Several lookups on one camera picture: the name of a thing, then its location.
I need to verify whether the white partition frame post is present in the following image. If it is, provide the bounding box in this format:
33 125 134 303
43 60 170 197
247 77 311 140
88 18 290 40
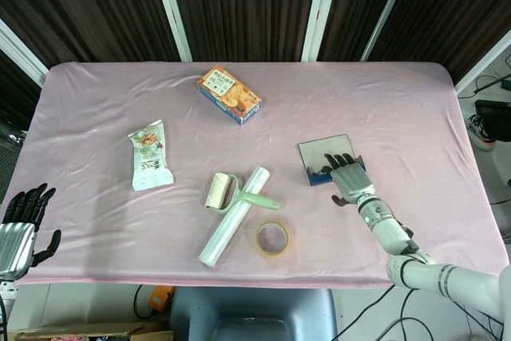
0 17 48 89
360 0 418 61
301 0 343 61
454 39 511 97
148 0 193 63

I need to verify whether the black and white sneaker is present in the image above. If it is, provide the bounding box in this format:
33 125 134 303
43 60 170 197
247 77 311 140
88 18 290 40
465 114 499 151

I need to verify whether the grey plastic chair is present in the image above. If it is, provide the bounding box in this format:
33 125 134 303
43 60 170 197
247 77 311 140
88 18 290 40
169 287 340 341

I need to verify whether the pink tablecloth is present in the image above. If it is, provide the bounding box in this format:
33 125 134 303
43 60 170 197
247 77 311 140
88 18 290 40
14 60 505 290

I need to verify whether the orange device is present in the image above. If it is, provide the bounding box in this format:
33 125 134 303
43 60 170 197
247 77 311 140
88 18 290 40
147 284 176 314

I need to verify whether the black cable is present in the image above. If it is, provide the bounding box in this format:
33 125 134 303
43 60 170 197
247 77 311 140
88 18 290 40
374 288 511 341
133 284 168 320

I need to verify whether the blue glasses case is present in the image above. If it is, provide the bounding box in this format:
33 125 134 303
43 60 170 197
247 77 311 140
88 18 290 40
297 133 367 188

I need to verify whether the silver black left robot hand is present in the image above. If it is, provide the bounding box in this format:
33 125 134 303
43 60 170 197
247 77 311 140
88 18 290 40
0 183 63 278

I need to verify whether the clear plastic wrap roll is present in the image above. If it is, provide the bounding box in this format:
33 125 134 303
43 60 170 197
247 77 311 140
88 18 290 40
199 165 271 268

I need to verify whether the white green snack bag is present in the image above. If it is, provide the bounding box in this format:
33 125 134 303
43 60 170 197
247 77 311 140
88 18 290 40
127 119 176 192

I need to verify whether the yellow packing tape roll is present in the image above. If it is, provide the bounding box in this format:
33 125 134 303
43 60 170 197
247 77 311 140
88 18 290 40
255 220 291 258

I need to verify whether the green lint roller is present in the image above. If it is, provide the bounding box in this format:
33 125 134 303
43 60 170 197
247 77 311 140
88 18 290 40
203 172 281 214

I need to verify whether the brown cardboard box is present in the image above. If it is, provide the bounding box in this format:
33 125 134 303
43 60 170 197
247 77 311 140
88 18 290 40
7 324 175 341

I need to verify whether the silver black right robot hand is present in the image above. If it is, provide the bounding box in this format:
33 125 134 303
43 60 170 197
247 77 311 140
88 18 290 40
322 153 378 208

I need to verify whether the orange and blue snack box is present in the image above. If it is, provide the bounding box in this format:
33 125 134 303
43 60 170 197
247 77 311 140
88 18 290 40
196 65 263 126

